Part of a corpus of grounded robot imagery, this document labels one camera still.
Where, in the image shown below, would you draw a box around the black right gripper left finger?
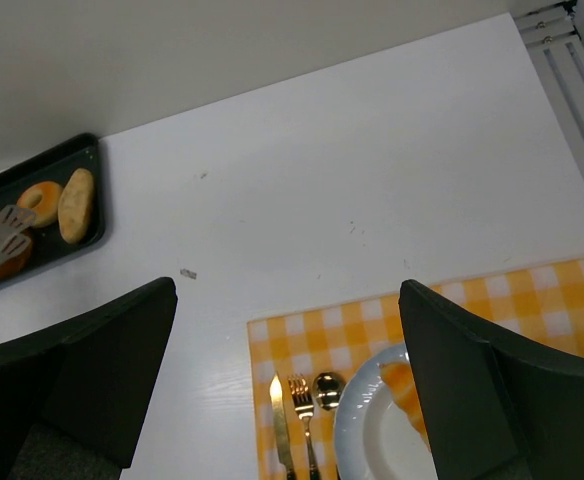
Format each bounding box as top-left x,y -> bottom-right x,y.
0,277 -> 177,479

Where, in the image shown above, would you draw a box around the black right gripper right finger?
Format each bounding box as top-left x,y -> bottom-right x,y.
399,280 -> 584,479

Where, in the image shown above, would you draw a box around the striped triangular bread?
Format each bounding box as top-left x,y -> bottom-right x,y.
380,362 -> 431,449

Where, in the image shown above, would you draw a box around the silver metal tongs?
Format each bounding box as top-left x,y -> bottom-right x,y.
0,205 -> 35,267

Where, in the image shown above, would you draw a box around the ring donut bread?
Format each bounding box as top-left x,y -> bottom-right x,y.
17,181 -> 63,228

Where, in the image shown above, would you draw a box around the oval bread roll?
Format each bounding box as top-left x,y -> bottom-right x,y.
58,168 -> 95,244

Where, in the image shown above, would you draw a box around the yellow white checkered cloth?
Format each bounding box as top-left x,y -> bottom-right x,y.
248,258 -> 584,479

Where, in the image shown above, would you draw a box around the white round plate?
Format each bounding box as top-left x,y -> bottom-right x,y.
334,343 -> 437,480

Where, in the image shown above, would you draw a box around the black baking tray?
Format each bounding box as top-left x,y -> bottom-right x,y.
0,132 -> 106,293

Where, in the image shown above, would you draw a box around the gold black handled spoon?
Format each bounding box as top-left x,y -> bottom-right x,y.
311,370 -> 347,480

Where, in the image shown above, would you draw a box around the black handled fork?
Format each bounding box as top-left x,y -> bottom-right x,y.
288,374 -> 321,480

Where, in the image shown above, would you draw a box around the black handled knife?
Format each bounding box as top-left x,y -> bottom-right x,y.
269,374 -> 297,480

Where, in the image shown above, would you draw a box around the aluminium rail right side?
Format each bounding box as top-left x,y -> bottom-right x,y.
515,1 -> 584,175

